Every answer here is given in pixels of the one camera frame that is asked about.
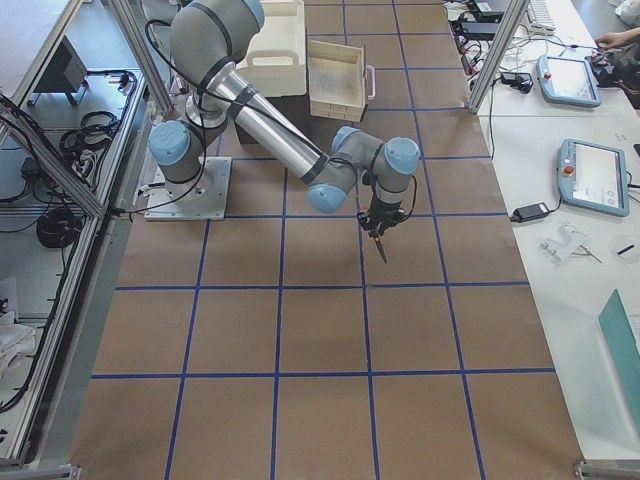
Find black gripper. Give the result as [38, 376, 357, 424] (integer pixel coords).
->
[357, 197, 408, 235]

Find grey orange handled scissors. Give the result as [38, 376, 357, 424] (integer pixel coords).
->
[369, 231, 388, 263]

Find wooden drawer with white handle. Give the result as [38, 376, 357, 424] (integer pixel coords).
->
[307, 40, 376, 122]

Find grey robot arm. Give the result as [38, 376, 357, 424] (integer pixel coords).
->
[149, 1, 420, 239]

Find dark brown wooden cabinet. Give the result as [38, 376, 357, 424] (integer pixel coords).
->
[234, 94, 311, 146]

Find black power adapter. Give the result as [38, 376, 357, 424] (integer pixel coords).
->
[510, 202, 551, 223]

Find white plastic tray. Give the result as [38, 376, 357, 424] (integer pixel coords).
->
[237, 1, 307, 97]

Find near blue teach pendant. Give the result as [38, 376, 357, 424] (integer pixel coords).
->
[557, 139, 630, 217]

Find blue teach pendant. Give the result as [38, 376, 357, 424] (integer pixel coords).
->
[536, 55, 601, 108]
[557, 139, 630, 217]

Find far blue teach pendant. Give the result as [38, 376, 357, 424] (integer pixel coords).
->
[536, 55, 601, 108]

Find teal notebook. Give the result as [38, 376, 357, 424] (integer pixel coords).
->
[598, 290, 639, 426]

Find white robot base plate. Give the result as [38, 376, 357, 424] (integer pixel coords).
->
[143, 157, 232, 221]

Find aluminium frame post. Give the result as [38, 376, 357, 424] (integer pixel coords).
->
[467, 0, 528, 114]

